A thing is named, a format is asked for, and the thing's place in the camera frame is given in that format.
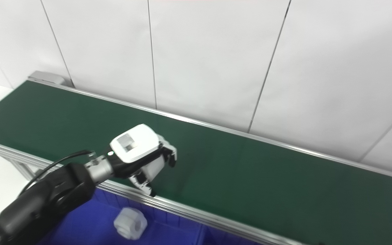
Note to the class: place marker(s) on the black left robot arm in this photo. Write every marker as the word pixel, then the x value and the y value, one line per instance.
pixel 46 200

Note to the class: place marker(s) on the white round plastic part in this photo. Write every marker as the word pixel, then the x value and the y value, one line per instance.
pixel 130 223
pixel 153 168

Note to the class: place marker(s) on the green conveyor belt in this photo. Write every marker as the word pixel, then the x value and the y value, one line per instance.
pixel 250 177
pixel 182 209

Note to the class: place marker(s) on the blue plastic bin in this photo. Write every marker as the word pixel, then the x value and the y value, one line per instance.
pixel 90 224
pixel 226 238

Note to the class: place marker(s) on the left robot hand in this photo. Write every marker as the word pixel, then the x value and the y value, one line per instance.
pixel 134 144

